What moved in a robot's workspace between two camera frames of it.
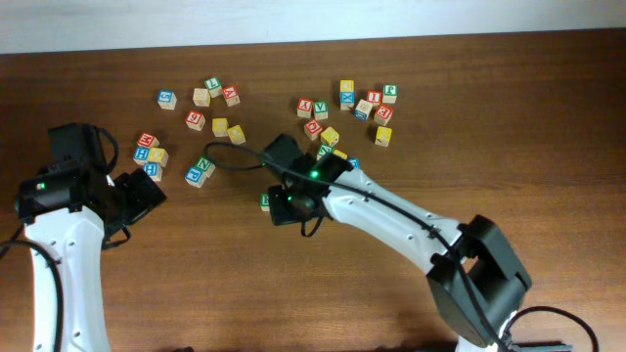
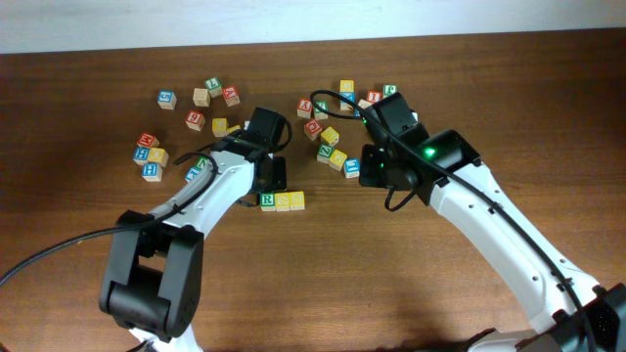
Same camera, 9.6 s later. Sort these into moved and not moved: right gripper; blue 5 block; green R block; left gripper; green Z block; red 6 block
Moved: left gripper; right gripper
Not moved: blue 5 block; red 6 block; green R block; green Z block
